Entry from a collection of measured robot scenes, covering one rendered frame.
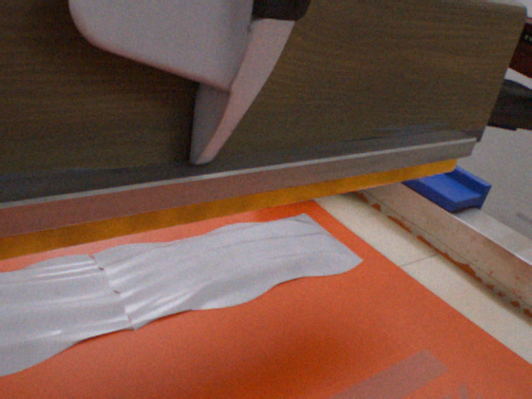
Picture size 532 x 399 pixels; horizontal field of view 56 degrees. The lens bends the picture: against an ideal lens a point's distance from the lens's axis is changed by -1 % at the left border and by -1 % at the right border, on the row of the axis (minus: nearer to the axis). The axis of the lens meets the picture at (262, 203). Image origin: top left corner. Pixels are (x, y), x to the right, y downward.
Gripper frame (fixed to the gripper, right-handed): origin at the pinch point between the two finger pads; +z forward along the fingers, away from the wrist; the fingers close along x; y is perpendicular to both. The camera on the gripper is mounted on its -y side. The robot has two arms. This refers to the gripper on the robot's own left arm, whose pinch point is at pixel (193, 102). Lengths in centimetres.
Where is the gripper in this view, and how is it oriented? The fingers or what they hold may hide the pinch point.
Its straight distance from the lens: 18.6
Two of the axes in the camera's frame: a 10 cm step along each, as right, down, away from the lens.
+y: -7.9, 1.3, -5.9
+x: 5.7, 4.9, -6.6
